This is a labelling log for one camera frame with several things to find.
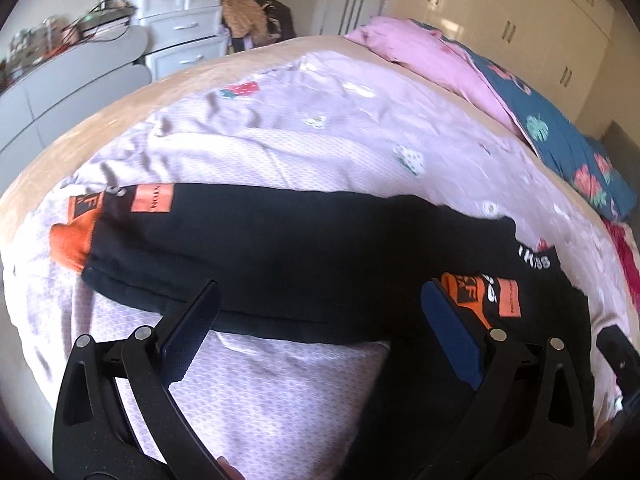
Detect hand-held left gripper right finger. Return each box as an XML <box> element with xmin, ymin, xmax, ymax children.
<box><xmin>415</xmin><ymin>280</ymin><xmax>596</xmax><ymax>480</ymax></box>

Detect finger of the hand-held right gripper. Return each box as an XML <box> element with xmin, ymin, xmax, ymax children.
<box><xmin>596</xmin><ymin>324</ymin><xmax>640</xmax><ymax>411</ymax></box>

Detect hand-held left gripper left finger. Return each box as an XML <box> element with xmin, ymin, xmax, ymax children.
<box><xmin>52</xmin><ymin>280</ymin><xmax>242</xmax><ymax>480</ymax></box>

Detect black pants with orange patches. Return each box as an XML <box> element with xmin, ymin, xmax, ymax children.
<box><xmin>50</xmin><ymin>182</ymin><xmax>597</xmax><ymax>480</ymax></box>

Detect person's left hand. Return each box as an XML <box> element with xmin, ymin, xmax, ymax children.
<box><xmin>216</xmin><ymin>455</ymin><xmax>243</xmax><ymax>480</ymax></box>

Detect red blanket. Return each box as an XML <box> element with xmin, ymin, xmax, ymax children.
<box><xmin>602</xmin><ymin>217</ymin><xmax>640</xmax><ymax>311</ymax></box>

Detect pink strawberry printed sheet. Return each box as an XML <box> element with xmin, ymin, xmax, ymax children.
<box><xmin>5</xmin><ymin>42</ymin><xmax>631</xmax><ymax>480</ymax></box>

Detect grey headboard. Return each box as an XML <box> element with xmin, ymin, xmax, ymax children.
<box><xmin>600</xmin><ymin>120</ymin><xmax>640</xmax><ymax>161</ymax></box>

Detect blue floral quilt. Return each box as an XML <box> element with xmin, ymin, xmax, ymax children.
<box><xmin>405</xmin><ymin>19</ymin><xmax>636</xmax><ymax>221</ymax></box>

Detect beige bed cover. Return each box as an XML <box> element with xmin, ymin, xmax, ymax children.
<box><xmin>0</xmin><ymin>35</ymin><xmax>640</xmax><ymax>461</ymax></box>

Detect pink pillow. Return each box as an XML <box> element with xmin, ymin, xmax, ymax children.
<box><xmin>345</xmin><ymin>16</ymin><xmax>526</xmax><ymax>141</ymax></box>

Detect white drawer cabinet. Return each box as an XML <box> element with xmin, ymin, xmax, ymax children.
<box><xmin>117</xmin><ymin>0</ymin><xmax>231</xmax><ymax>81</ymax></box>

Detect stack of books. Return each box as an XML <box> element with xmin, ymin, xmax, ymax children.
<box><xmin>77</xmin><ymin>10</ymin><xmax>133</xmax><ymax>41</ymax></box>

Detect black bag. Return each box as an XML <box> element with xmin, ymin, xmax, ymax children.
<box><xmin>227</xmin><ymin>0</ymin><xmax>296</xmax><ymax>53</ymax></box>

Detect cream wardrobe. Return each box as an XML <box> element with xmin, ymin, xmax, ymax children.
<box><xmin>387</xmin><ymin>0</ymin><xmax>616</xmax><ymax>121</ymax></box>

